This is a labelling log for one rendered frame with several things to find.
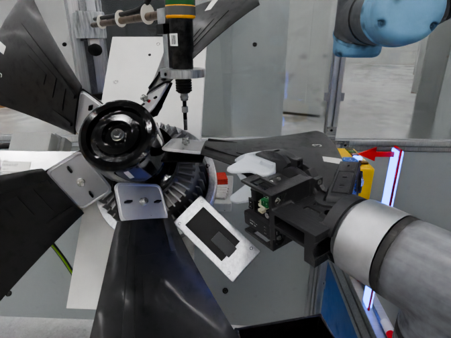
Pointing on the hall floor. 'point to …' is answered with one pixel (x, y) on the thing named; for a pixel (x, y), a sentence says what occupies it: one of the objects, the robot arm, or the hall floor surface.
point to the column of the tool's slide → (78, 53)
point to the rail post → (318, 288)
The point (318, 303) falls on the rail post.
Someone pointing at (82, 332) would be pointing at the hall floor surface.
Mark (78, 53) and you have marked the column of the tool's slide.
